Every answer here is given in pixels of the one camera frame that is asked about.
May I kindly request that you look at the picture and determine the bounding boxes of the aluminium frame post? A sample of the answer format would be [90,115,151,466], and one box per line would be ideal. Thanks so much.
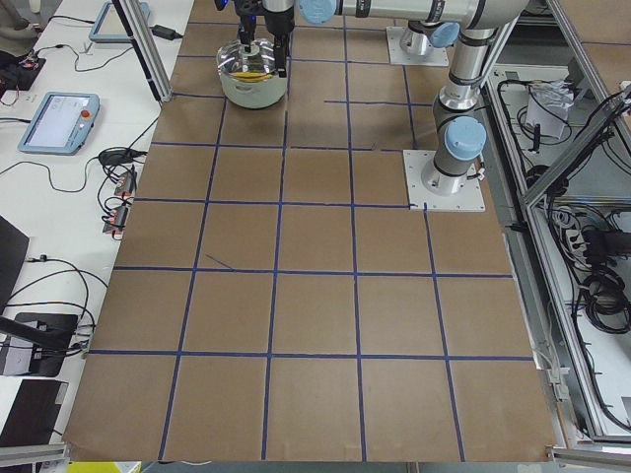
[112,0,173,102]

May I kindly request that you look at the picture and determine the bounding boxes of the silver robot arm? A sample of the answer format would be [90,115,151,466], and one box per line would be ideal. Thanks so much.
[299,0,527,196]
[235,0,295,78]

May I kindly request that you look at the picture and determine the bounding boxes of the teach pendant near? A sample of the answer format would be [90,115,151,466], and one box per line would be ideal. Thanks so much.
[17,92,101,156]

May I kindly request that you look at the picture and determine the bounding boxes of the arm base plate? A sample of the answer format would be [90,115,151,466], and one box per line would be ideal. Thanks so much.
[402,150,486,213]
[386,26,449,67]

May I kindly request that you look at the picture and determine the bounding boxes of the yellow corn cob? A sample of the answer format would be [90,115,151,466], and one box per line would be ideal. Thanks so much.
[230,71,274,83]

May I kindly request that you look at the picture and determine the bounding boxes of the teach pendant far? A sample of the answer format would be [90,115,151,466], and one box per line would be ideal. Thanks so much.
[88,1,129,44]

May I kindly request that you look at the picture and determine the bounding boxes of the black power adapter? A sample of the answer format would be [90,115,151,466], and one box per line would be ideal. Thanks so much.
[150,25,182,40]

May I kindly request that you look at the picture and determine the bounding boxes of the white cooking pot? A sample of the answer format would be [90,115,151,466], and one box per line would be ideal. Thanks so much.
[218,63,288,109]

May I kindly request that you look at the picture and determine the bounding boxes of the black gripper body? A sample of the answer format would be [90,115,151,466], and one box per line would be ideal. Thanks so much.
[234,0,263,22]

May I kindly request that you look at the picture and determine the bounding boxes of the white paper bag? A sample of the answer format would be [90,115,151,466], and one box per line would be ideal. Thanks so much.
[526,80,574,139]

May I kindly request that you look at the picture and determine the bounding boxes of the teach pendant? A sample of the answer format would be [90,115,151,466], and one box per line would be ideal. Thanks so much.
[88,1,129,44]
[17,92,101,156]

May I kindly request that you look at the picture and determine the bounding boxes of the black monitor stand base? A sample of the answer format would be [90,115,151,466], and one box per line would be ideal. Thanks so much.
[1,312,78,377]

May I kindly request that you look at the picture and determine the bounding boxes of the glass pot lid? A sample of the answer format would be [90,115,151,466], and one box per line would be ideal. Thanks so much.
[216,38,278,76]

